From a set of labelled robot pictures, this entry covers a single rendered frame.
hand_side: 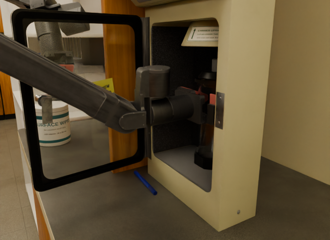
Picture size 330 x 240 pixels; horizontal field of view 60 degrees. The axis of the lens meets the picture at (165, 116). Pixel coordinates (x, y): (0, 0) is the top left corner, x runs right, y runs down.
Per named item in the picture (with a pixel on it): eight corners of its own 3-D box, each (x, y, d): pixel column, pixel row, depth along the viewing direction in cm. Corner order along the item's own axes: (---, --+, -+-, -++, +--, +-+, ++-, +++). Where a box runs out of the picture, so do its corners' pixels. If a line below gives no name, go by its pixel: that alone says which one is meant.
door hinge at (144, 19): (147, 156, 85) (145, 17, 75) (151, 159, 83) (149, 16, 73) (142, 157, 84) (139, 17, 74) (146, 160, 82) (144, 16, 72)
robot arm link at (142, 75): (111, 116, 65) (119, 131, 57) (108, 66, 61) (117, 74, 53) (161, 111, 69) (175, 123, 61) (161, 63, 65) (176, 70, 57)
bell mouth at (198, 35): (221, 45, 79) (222, 23, 77) (275, 46, 64) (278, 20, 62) (166, 45, 70) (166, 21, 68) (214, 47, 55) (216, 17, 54)
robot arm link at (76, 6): (44, 9, 78) (27, -11, 70) (85, -2, 78) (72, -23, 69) (51, 48, 75) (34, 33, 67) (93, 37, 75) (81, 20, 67)
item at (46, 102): (53, 123, 63) (52, 97, 61) (42, 124, 61) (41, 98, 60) (50, 121, 64) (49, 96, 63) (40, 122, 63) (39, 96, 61)
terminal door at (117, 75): (145, 160, 83) (142, 15, 73) (34, 194, 65) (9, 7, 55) (143, 159, 84) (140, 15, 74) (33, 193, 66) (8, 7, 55)
